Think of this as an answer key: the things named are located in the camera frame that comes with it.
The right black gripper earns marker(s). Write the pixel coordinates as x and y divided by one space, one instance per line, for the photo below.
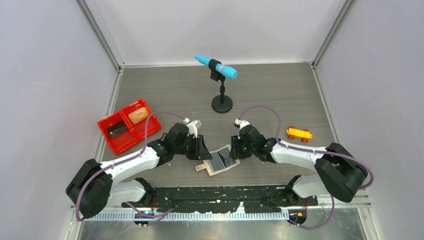
236 153

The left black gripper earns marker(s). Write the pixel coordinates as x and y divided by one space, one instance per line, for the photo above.
200 152

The beige card holder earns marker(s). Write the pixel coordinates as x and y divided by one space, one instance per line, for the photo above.
206 166

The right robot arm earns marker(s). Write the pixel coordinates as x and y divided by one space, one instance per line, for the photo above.
336 172

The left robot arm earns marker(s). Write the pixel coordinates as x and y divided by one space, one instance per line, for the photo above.
99 185

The tan card case in bin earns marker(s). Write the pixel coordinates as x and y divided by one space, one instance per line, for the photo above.
138 115

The black card case in bin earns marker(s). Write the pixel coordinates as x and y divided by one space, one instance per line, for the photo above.
117 129

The black microphone stand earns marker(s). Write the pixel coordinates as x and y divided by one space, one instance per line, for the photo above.
222 103

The yellow toy brick car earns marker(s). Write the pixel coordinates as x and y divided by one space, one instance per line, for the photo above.
303 134

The red two-compartment bin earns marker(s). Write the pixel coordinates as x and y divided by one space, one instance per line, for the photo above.
135 133

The blue toy microphone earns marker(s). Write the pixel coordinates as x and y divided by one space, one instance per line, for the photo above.
217 69

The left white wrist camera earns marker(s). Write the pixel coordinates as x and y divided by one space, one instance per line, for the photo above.
193 126

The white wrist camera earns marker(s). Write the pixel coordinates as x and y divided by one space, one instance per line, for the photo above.
239 123
193 126

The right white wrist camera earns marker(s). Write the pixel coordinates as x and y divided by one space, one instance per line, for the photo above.
239 123

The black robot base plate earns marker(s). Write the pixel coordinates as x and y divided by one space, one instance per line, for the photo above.
222 199

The ribbed metal front rail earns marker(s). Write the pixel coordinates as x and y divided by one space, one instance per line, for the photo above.
238 215

